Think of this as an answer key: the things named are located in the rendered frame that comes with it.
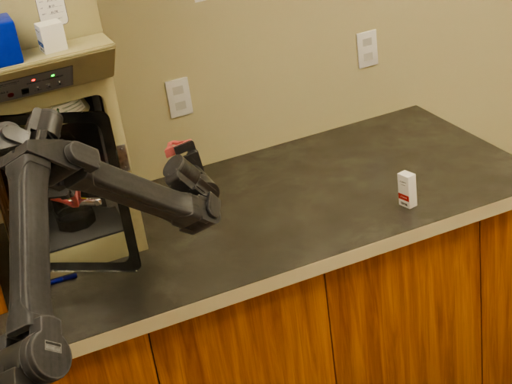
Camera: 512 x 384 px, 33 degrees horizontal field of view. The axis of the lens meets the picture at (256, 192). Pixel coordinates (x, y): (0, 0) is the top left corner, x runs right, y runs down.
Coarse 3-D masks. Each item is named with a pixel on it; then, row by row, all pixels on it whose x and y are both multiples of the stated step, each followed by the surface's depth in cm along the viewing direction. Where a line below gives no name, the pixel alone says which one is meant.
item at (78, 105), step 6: (66, 102) 202; (72, 102) 203; (78, 102) 205; (84, 102) 207; (42, 108) 200; (54, 108) 201; (60, 108) 201; (66, 108) 202; (72, 108) 203; (78, 108) 204; (84, 108) 206
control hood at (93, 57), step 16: (32, 48) 191; (80, 48) 186; (96, 48) 185; (112, 48) 186; (32, 64) 181; (48, 64) 182; (64, 64) 185; (80, 64) 187; (96, 64) 190; (112, 64) 193; (0, 80) 181; (80, 80) 194; (96, 80) 197
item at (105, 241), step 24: (0, 120) 190; (24, 120) 189; (72, 120) 186; (96, 120) 185; (96, 144) 188; (72, 216) 198; (96, 216) 196; (120, 216) 195; (72, 240) 201; (96, 240) 199; (120, 240) 198; (72, 264) 204; (96, 264) 203; (120, 264) 201
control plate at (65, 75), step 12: (48, 72) 185; (60, 72) 187; (72, 72) 189; (0, 84) 182; (12, 84) 184; (24, 84) 186; (36, 84) 188; (72, 84) 194; (0, 96) 187; (24, 96) 191
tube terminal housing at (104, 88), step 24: (0, 0) 185; (24, 0) 187; (72, 0) 191; (24, 24) 189; (72, 24) 193; (96, 24) 195; (24, 48) 190; (48, 96) 196; (72, 96) 199; (120, 120) 205; (120, 144) 207; (120, 168) 210; (144, 240) 219
